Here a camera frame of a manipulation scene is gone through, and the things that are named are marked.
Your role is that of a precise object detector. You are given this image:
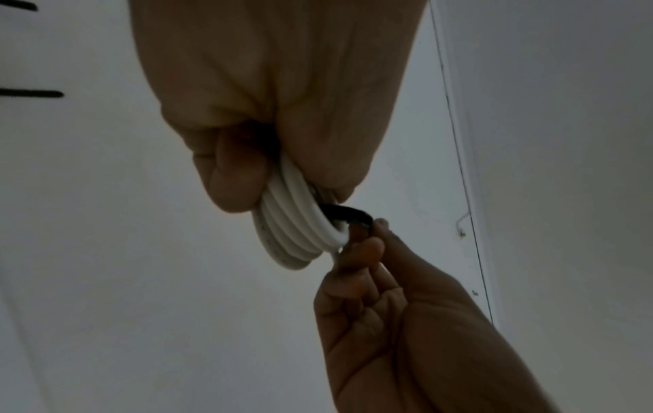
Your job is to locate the short white cable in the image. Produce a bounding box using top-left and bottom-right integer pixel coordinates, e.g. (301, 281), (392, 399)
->
(252, 154), (354, 271)

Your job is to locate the person's left hand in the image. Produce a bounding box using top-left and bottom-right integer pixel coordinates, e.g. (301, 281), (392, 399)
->
(127, 0), (427, 213)

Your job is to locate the person's right hand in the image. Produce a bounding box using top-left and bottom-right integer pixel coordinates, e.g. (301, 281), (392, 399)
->
(314, 217), (563, 413)

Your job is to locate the thin black wall wire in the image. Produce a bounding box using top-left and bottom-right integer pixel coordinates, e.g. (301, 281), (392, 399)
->
(428, 0), (496, 324)

